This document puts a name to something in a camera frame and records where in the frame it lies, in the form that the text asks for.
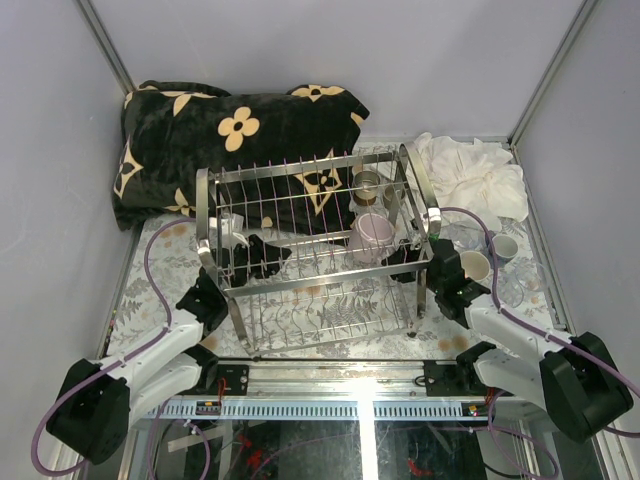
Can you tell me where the aluminium frame post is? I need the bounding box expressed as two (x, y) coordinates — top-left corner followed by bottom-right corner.
(73, 0), (135, 94)
(508, 0), (600, 146)

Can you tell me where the black floral plush blanket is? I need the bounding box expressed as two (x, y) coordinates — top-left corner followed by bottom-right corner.
(111, 80), (370, 231)

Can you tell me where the light blue mug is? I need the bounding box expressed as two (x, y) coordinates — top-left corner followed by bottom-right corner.
(460, 251), (491, 283)

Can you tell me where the clear glass tumbler front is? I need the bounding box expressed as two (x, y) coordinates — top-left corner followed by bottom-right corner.
(507, 260), (547, 308)

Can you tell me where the olive beige mug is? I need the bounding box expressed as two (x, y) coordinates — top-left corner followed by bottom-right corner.
(382, 184), (404, 210)

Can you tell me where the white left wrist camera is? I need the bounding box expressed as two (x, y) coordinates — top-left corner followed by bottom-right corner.
(209, 213), (249, 249)

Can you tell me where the stainless steel dish rack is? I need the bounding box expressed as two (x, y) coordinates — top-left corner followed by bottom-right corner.
(195, 143), (441, 340)

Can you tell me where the right aluminium frame post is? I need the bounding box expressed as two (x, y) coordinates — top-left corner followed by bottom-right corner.
(508, 0), (600, 146)

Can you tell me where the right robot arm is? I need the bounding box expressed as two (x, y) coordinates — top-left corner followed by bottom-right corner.
(422, 239), (634, 442)

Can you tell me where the left aluminium frame post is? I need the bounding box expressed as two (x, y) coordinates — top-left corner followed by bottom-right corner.
(73, 0), (135, 94)

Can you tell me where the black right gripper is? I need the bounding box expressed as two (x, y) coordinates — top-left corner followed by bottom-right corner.
(380, 238), (442, 295)

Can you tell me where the white crumpled cloth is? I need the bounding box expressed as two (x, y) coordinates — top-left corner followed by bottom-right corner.
(404, 132), (529, 231)

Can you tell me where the grey textured coffee mug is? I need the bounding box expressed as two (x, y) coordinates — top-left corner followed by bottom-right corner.
(487, 234), (519, 264)

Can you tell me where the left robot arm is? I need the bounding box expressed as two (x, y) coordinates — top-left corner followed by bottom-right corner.
(41, 270), (231, 465)

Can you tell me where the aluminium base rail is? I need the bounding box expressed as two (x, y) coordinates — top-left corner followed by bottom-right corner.
(87, 356), (615, 421)

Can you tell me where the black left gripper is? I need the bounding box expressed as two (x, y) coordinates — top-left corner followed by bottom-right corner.
(225, 236), (294, 305)

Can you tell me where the pink mug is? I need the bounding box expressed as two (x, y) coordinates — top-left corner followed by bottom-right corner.
(347, 213), (395, 264)

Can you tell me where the clear faceted glass cup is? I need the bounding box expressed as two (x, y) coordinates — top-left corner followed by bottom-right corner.
(444, 223), (490, 251)

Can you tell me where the floral patterned table mat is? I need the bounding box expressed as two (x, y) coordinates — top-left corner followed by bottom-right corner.
(107, 139), (566, 362)

